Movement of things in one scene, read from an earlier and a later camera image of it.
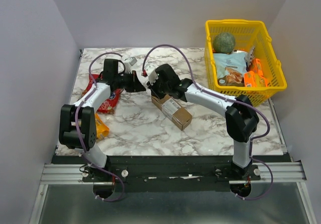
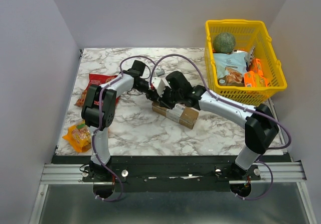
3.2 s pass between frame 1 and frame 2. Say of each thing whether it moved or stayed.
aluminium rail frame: stayed
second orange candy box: stayed
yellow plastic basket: stayed
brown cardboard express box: moved
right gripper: moved
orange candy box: stayed
